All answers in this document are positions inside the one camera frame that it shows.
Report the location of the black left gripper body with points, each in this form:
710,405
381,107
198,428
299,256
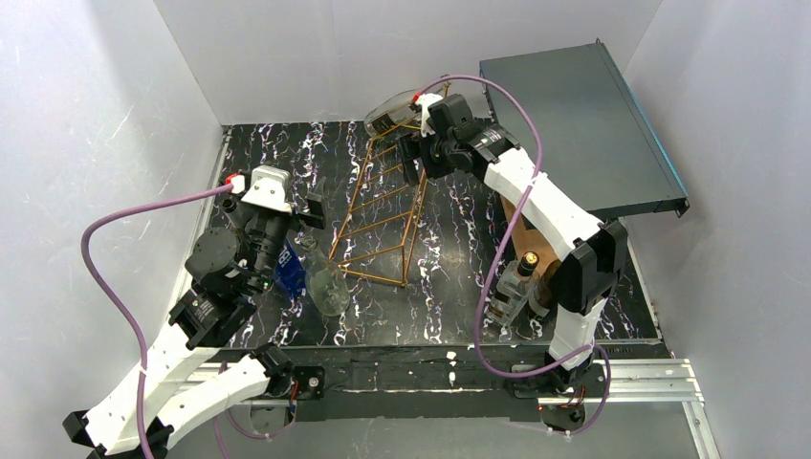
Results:
295,215

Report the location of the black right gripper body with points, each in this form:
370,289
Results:
412,148

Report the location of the clear bottle with dark label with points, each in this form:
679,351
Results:
398,111

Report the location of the gold wire wine rack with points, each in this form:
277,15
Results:
377,236

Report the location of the clear pear-shaped glass bottle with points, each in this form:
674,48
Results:
324,280

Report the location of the clear square bottle black cap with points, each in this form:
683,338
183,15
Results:
513,289

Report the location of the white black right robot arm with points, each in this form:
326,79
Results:
590,254

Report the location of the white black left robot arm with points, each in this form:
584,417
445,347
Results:
153,408

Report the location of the dark olive bottle at left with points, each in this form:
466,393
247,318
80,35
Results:
237,215

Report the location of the blue glass bottle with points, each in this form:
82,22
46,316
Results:
289,274

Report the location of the dark green wine bottle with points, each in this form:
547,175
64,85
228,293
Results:
541,299

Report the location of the wooden board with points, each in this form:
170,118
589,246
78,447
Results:
548,246

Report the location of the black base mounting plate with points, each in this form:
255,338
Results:
409,382

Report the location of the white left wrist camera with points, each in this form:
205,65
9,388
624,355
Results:
265,187

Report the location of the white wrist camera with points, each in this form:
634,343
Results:
265,187
423,101

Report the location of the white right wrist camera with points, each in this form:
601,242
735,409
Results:
423,101

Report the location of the dark teal network switch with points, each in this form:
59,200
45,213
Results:
598,145

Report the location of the aluminium frame rail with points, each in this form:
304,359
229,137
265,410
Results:
646,380

